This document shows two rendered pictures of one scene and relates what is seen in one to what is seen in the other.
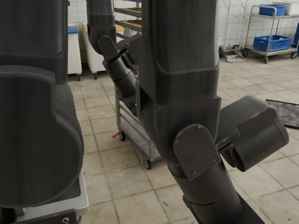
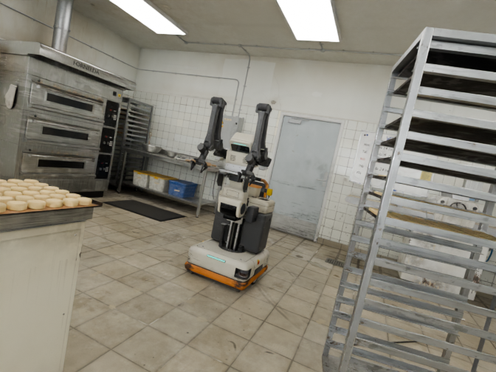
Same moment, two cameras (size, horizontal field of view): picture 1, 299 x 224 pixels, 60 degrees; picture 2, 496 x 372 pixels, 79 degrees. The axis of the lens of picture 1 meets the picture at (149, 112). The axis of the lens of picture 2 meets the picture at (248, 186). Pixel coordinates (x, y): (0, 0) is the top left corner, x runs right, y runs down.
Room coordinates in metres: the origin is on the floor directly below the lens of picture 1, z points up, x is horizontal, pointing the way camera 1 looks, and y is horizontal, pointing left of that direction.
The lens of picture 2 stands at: (2.18, -1.71, 1.20)
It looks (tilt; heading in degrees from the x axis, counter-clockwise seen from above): 6 degrees down; 130
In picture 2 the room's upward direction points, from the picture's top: 12 degrees clockwise
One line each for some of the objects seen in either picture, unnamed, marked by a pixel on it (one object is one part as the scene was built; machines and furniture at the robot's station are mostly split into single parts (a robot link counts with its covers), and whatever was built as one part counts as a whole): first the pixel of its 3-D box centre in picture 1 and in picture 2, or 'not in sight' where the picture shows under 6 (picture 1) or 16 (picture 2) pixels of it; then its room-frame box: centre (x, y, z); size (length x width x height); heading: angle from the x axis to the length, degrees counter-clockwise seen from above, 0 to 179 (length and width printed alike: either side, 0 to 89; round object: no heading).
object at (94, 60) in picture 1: (103, 49); not in sight; (4.04, 0.71, 0.38); 0.64 x 0.54 x 0.77; 20
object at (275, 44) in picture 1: (271, 42); not in sight; (4.95, -2.31, 0.28); 0.56 x 0.38 x 0.20; 117
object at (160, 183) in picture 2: not in sight; (163, 183); (-2.74, 1.59, 0.36); 0.47 x 0.38 x 0.26; 109
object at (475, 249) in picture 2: (134, 40); (417, 236); (1.87, 0.11, 0.96); 0.64 x 0.03 x 0.03; 30
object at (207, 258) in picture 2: not in sight; (229, 259); (0.28, 0.48, 0.16); 0.67 x 0.64 x 0.25; 109
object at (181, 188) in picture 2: not in sight; (182, 188); (-2.32, 1.74, 0.36); 0.47 x 0.38 x 0.26; 111
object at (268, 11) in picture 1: (271, 10); not in sight; (4.85, -2.14, 0.87); 0.40 x 0.30 x 0.16; 22
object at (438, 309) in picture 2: not in sight; (400, 299); (1.87, 0.11, 0.60); 0.64 x 0.03 x 0.03; 30
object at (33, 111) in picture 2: not in sight; (58, 130); (-3.05, -0.18, 1.00); 1.56 x 1.20 x 2.01; 109
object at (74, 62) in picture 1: (60, 52); not in sight; (3.83, 1.32, 0.38); 0.64 x 0.54 x 0.77; 21
